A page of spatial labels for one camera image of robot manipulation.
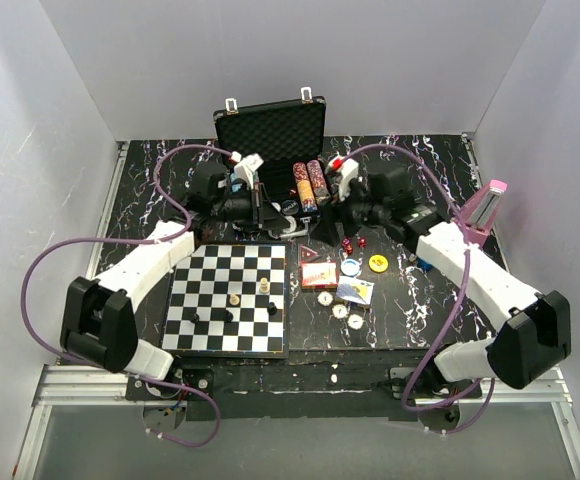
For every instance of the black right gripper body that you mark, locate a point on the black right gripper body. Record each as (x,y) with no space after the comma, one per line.
(362,212)

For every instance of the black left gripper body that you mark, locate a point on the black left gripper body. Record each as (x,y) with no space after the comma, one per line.
(245,208)

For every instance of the black poker set case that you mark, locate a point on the black poker set case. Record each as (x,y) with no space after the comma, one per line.
(282,133)

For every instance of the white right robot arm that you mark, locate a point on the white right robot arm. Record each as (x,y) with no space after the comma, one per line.
(532,329)

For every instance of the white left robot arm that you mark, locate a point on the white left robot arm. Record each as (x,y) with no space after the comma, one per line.
(99,318)

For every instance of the grey dealer button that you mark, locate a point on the grey dealer button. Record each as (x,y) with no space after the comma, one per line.
(289,208)

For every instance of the triangular all-in marker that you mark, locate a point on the triangular all-in marker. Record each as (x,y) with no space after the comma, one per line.
(307,254)

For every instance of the purple red chip column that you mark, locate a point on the purple red chip column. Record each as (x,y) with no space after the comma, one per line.
(318,181)

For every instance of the red yellow chip column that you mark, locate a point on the red yellow chip column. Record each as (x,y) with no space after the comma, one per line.
(304,188)

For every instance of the blue small blind button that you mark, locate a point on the blue small blind button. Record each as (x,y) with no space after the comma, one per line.
(350,267)

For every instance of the red playing card deck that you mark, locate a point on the red playing card deck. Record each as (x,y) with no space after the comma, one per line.
(319,275)

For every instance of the yellow big blind button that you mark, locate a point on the yellow big blind button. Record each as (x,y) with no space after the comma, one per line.
(378,263)

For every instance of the blue playing card deck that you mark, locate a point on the blue playing card deck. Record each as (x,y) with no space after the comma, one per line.
(355,290)

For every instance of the white loose poker chip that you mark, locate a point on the white loose poker chip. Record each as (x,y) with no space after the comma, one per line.
(325,298)
(340,311)
(355,322)

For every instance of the white and blue block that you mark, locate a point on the white and blue block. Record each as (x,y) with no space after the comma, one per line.
(420,263)

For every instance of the black white chess board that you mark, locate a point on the black white chess board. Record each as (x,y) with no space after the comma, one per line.
(203,283)

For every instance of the pink metronome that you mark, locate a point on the pink metronome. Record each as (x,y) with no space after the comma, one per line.
(479,212)

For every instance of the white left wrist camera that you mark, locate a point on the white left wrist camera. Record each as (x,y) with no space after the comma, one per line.
(245,167)

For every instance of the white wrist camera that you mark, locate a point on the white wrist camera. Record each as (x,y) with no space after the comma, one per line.
(245,167)
(341,173)

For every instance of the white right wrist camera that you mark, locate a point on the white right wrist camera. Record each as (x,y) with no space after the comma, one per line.
(341,173)

